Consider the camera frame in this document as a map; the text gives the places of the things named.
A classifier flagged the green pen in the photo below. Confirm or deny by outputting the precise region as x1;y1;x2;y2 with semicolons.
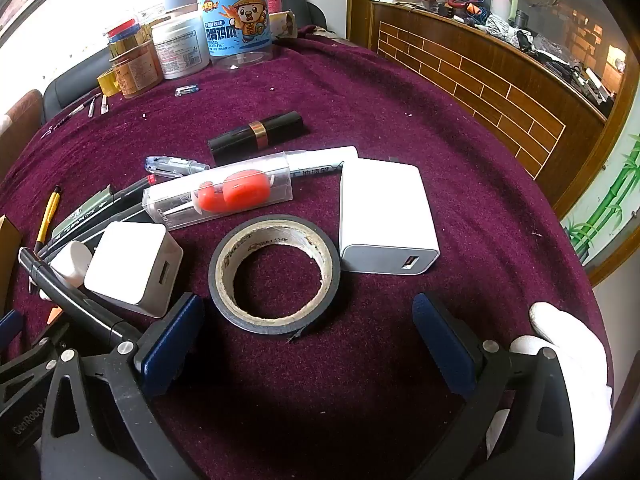
51;186;117;241

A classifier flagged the white marker pen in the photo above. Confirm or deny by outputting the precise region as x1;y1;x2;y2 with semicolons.
284;145;359;179

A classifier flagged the clear blue pen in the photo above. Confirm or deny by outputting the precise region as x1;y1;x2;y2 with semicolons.
144;155;211;177

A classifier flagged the large white charger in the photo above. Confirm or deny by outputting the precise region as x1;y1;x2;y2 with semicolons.
338;158;441;276

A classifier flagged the small white charger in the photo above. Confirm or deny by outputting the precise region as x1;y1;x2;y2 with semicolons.
83;221;184;319

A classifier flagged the black leather chair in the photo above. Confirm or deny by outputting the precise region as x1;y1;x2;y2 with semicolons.
42;62;112;126

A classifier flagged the blue label plastic jar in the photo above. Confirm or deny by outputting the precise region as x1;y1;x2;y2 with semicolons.
199;0;275;71

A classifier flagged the cardboard tube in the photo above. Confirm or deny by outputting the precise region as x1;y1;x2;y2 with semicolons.
271;9;298;39

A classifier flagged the yellow pen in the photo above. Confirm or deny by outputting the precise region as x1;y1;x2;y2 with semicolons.
34;185;62;254

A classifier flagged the black pen with silver tip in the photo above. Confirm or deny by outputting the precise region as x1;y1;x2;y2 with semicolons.
42;110;83;139

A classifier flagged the black marker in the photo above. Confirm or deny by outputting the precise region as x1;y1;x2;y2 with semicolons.
18;247;144;347

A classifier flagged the brown upholstered chair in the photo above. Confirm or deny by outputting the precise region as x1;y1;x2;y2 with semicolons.
0;89;45;173

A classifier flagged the orange label jar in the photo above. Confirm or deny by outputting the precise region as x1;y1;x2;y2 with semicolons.
109;39;164;99

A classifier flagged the clear box with red item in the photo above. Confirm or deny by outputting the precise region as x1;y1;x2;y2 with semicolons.
142;151;294;231

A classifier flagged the stack of coloured tape rolls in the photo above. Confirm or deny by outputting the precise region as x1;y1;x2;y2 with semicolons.
104;16;142;45

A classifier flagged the small white plug adapter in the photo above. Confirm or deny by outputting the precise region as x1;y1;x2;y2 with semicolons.
49;240;94;289

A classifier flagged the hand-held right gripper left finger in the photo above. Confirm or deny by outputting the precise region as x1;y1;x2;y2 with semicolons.
40;291;206;480

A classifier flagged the maroon tablecloth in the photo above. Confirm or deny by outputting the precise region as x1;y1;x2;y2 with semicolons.
0;35;614;480

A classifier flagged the white plastic jar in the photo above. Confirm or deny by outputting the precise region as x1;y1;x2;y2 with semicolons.
151;14;211;81

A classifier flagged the bamboo wall picture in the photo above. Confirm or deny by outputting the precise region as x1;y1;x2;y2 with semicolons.
562;132;640;263

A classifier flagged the black electrical tape roll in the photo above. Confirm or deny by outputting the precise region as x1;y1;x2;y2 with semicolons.
208;214;343;343

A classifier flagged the white cotton glove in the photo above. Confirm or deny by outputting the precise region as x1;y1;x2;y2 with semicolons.
485;302;614;461

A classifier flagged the black lipstick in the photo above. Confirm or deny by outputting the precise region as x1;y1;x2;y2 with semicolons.
207;111;307;165

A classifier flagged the wooden counter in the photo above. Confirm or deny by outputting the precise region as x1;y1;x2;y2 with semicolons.
369;0;623;213

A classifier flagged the red and black pen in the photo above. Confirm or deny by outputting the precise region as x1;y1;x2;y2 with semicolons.
107;174;157;201

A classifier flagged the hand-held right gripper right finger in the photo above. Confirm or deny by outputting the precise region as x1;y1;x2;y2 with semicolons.
410;291;577;480

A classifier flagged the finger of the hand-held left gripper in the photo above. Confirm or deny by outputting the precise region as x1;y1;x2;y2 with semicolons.
0;321;72;396
0;309;26;361

